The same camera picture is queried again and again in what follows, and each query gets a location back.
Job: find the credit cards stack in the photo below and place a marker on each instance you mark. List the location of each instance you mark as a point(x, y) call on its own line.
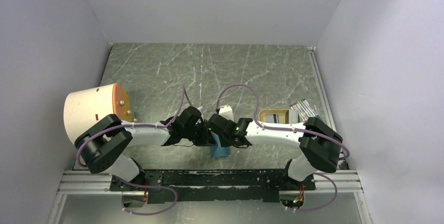
point(293, 117)

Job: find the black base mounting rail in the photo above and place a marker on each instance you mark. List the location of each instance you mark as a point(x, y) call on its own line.
point(209, 185)

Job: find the tan card tray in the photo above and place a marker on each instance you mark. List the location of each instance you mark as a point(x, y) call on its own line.
point(282, 112)

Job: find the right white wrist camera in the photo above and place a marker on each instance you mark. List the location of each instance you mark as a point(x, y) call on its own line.
point(226, 112)

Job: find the blue leather card holder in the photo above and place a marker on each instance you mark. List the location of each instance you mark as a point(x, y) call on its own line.
point(217, 151)

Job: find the coloured marker pack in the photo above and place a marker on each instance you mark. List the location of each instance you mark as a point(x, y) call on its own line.
point(305, 111)

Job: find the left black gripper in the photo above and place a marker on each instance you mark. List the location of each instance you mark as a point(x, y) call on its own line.
point(205, 140)

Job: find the cream cylindrical container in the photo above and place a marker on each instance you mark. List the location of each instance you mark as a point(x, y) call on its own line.
point(83, 109)

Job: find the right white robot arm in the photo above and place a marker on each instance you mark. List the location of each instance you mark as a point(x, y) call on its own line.
point(320, 145)

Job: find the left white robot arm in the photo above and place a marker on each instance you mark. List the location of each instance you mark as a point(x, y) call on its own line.
point(101, 147)

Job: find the grey striped loose card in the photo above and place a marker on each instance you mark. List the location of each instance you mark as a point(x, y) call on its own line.
point(273, 118)

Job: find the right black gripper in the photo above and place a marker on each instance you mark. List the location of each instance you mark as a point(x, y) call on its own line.
point(223, 143)

